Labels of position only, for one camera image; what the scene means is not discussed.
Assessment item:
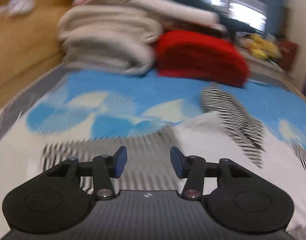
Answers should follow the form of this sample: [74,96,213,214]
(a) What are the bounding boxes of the black white striped hoodie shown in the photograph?
[40,81,306,233]

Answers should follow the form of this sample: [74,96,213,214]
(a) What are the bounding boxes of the blue white patterned bedsheet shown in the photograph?
[0,67,306,237]

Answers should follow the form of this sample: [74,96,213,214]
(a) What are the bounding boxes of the folded red blanket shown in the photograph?
[155,30,249,87]

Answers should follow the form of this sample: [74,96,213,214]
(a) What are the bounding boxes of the folded white quilt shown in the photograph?
[57,5,163,75]

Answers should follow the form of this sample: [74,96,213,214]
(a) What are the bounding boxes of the yellow plush toys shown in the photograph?
[243,34,282,61]

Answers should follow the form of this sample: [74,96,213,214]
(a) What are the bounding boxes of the blue curtain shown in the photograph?
[264,0,286,34]

